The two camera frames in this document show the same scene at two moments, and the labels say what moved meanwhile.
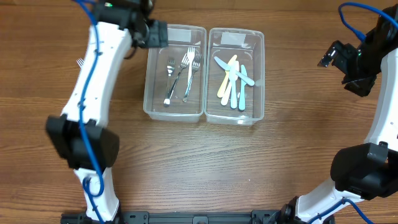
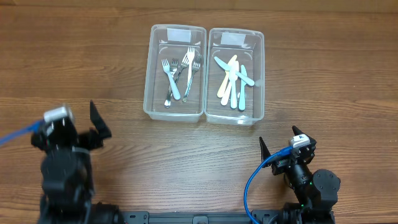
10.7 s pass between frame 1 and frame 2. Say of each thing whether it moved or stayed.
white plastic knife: stayed
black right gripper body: moved
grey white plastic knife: stayed
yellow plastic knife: stayed
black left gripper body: moved
